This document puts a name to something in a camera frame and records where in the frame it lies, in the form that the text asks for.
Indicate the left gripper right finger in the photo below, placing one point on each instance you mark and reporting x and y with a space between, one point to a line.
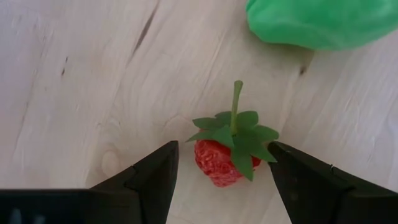
308 186

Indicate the red strawberry with green leaves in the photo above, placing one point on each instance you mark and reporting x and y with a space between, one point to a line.
224 161

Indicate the round green toy fruit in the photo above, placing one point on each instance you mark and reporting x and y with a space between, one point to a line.
320 21

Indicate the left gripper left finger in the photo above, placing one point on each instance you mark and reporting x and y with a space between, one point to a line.
146 186

